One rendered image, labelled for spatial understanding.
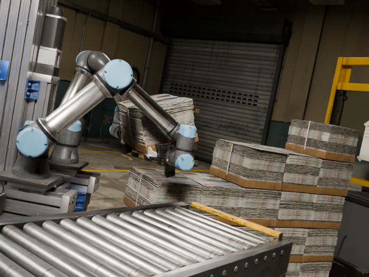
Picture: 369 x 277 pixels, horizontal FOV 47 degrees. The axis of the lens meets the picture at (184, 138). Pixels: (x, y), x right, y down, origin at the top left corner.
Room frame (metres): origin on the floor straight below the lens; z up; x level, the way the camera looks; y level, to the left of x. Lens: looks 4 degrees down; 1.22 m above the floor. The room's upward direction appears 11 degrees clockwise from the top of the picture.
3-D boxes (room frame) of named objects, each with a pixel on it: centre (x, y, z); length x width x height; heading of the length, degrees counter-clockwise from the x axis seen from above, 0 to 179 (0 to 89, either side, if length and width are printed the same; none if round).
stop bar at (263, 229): (1.74, -0.26, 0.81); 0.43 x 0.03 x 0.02; 53
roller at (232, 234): (1.63, -0.16, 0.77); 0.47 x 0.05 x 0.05; 53
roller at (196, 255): (1.37, 0.03, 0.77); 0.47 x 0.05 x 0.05; 53
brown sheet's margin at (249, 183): (2.67, -0.42, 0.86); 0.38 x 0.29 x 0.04; 31
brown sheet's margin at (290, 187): (2.82, -0.68, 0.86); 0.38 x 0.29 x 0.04; 29
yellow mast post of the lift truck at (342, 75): (3.47, -1.15, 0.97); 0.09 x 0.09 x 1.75; 30
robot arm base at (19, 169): (1.80, 0.62, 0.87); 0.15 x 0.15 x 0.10
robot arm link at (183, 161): (1.82, -0.01, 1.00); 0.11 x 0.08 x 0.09; 26
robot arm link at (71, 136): (2.30, 0.62, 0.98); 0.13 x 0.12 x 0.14; 44
